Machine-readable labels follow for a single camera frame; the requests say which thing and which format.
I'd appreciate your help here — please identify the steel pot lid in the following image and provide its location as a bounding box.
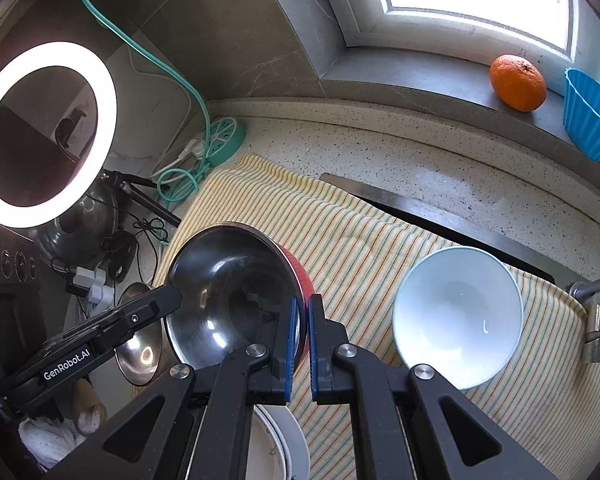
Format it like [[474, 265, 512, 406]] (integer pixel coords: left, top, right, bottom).
[[32, 180, 121, 271]]

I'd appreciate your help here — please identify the black tripod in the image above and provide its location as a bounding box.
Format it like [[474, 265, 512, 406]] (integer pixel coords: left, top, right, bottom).
[[100, 170, 183, 228]]

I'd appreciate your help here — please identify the green hose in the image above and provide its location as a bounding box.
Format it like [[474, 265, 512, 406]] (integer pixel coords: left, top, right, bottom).
[[70, 0, 213, 204]]

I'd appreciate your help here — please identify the white plug adapter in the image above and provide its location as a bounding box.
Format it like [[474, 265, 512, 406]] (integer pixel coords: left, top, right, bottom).
[[72, 266, 116, 307]]

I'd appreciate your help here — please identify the white power cable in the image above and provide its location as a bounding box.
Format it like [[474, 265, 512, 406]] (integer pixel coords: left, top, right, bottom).
[[127, 45, 216, 181]]

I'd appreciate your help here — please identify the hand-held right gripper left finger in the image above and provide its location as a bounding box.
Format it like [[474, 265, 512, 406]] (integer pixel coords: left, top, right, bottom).
[[40, 297, 303, 480]]

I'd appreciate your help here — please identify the teal round socket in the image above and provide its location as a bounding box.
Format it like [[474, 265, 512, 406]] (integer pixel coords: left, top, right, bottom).
[[202, 116, 246, 166]]

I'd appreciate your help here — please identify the striped cloth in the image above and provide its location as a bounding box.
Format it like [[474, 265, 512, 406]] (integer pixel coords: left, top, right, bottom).
[[132, 154, 600, 480]]

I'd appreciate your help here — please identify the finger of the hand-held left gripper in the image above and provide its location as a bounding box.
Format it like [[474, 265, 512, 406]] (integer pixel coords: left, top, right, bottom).
[[96, 285, 183, 358]]

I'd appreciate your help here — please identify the white grey leaf plate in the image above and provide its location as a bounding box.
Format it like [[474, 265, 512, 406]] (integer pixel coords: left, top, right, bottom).
[[245, 404, 290, 480]]

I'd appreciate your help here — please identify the red steel bowl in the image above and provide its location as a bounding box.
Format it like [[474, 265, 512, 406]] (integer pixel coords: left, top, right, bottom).
[[164, 223, 315, 368]]

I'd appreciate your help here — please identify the person's left hand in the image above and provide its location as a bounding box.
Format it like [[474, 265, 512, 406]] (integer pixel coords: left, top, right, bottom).
[[19, 379, 108, 467]]

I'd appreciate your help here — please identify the wide pink floral plate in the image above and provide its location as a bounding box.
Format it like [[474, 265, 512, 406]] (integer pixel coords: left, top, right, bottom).
[[257, 400, 312, 480]]

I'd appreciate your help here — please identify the window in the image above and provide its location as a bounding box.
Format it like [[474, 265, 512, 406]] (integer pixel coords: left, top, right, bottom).
[[307, 0, 600, 88]]

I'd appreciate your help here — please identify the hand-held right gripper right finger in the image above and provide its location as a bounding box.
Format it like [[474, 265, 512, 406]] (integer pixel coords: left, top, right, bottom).
[[307, 294, 561, 480]]

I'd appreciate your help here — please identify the large stainless steel bowl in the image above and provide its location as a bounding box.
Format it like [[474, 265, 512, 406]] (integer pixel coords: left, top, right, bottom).
[[115, 282, 167, 387]]

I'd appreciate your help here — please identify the blue ribbed cup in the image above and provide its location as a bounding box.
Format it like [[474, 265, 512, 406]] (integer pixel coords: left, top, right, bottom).
[[562, 67, 600, 163]]

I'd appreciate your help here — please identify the orange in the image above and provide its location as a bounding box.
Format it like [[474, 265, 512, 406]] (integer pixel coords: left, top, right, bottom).
[[489, 54, 547, 112]]

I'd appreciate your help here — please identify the light blue bowl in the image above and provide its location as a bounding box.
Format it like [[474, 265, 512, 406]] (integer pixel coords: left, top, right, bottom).
[[393, 246, 525, 392]]

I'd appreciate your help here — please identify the black cable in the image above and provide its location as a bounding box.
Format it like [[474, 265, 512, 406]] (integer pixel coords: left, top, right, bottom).
[[130, 215, 172, 250]]

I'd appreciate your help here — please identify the ring light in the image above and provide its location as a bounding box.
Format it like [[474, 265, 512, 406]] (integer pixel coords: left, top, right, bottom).
[[0, 41, 118, 229]]

